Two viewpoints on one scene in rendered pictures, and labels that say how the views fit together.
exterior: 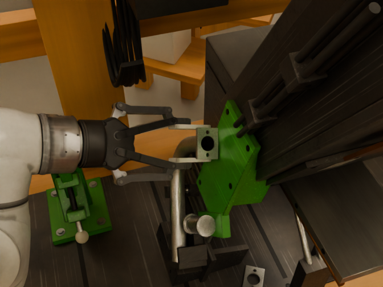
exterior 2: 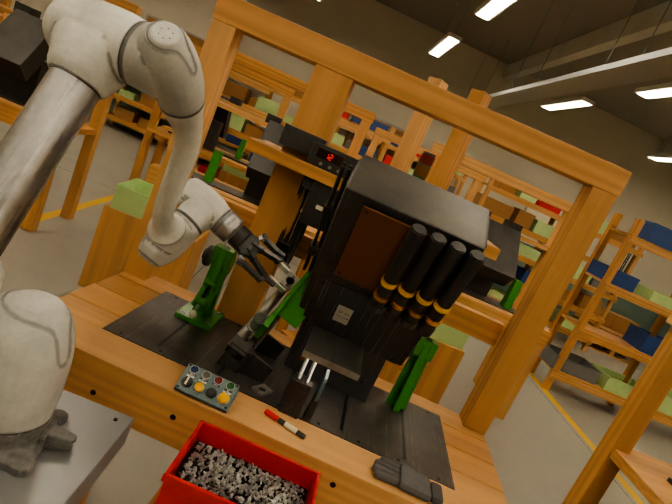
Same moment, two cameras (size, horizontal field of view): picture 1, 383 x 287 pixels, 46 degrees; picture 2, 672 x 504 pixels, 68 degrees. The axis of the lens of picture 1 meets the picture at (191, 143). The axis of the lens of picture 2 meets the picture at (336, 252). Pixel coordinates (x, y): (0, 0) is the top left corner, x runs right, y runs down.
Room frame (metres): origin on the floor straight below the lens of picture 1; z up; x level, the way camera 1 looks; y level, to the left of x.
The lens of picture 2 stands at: (-0.83, -0.60, 1.65)
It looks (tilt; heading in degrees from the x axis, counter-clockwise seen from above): 12 degrees down; 19
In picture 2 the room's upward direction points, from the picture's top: 24 degrees clockwise
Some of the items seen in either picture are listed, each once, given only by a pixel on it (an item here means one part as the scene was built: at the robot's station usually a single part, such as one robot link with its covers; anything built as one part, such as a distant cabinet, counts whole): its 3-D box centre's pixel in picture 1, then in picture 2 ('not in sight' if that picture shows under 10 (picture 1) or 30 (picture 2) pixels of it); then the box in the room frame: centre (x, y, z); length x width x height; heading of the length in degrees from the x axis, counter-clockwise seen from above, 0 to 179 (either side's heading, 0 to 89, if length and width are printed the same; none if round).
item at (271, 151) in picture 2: not in sight; (372, 196); (0.84, -0.06, 1.52); 0.90 x 0.25 x 0.04; 108
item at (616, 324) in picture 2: not in sight; (607, 331); (10.45, -2.63, 0.37); 1.20 x 0.81 x 0.74; 117
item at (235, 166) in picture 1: (240, 162); (299, 299); (0.51, -0.09, 1.17); 0.13 x 0.12 x 0.20; 108
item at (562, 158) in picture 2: not in sight; (418, 95); (0.88, -0.04, 1.89); 1.50 x 0.09 x 0.09; 108
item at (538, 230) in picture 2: not in sight; (531, 260); (8.68, -0.70, 1.12); 3.22 x 0.55 x 2.23; 115
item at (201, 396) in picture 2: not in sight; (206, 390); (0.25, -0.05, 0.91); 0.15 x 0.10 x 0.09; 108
